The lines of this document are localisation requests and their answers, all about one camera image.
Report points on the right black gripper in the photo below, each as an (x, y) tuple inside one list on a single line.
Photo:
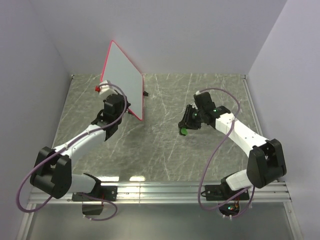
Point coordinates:
[(186, 122)]

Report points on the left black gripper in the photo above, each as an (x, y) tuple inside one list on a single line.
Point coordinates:
[(123, 100)]

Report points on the green whiteboard eraser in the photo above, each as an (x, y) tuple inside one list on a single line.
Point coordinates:
[(183, 131)]

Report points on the pink-framed whiteboard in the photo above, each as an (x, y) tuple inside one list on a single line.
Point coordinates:
[(119, 70)]

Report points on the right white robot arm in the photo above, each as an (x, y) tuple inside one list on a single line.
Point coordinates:
[(266, 161)]

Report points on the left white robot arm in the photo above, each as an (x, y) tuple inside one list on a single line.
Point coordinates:
[(53, 174)]

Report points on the left wrist camera red-white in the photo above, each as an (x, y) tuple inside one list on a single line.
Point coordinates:
[(105, 89)]

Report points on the aluminium mounting rail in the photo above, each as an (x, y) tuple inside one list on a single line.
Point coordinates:
[(185, 193)]

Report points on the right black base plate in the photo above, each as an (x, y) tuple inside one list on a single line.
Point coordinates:
[(216, 192)]

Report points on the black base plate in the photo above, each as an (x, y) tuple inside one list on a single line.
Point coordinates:
[(216, 192), (100, 192)]

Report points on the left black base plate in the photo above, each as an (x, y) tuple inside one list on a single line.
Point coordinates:
[(100, 192)]

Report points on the right side aluminium rail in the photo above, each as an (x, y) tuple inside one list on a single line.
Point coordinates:
[(260, 127)]

